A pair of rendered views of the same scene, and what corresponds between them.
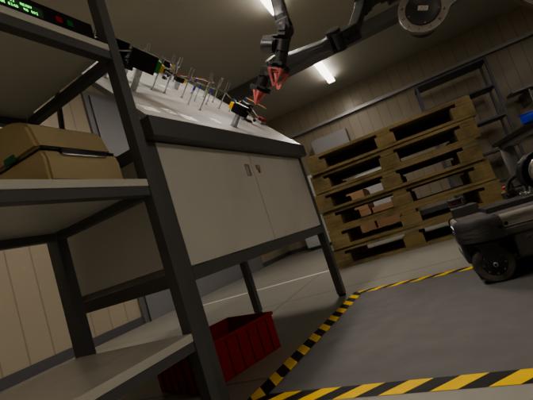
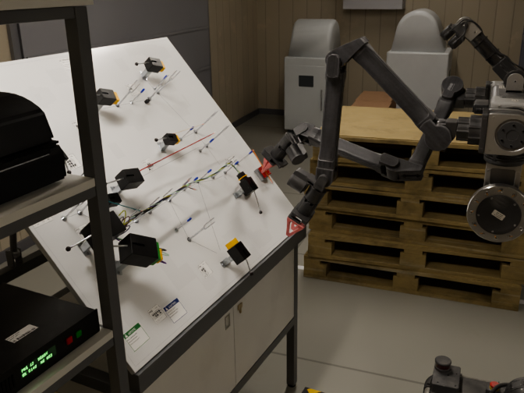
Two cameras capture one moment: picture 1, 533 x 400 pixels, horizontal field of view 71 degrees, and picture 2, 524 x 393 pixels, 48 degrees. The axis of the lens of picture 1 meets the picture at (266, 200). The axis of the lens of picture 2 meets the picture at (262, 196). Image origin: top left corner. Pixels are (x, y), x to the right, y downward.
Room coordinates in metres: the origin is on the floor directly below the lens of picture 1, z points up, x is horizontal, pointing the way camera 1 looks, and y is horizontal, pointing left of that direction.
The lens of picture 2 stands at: (-0.30, -0.07, 1.88)
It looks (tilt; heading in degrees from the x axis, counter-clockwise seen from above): 20 degrees down; 359
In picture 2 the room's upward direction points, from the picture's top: 1 degrees counter-clockwise
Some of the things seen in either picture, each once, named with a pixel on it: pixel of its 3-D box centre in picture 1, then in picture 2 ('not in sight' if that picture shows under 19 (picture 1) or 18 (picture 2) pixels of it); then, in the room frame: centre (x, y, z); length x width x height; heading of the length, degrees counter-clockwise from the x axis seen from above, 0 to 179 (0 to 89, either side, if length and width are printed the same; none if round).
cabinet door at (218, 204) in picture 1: (223, 198); (192, 384); (1.35, 0.15, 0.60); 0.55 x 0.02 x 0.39; 152
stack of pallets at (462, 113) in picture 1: (400, 188); (422, 196); (3.40, -1.19, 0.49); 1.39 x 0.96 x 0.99; 69
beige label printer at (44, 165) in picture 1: (45, 167); not in sight; (0.93, 0.52, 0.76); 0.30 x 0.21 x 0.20; 66
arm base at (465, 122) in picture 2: not in sight; (471, 129); (1.39, -0.72, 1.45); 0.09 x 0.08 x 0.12; 158
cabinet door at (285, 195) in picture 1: (287, 193); (266, 307); (1.84, -0.11, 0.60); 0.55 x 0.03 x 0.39; 152
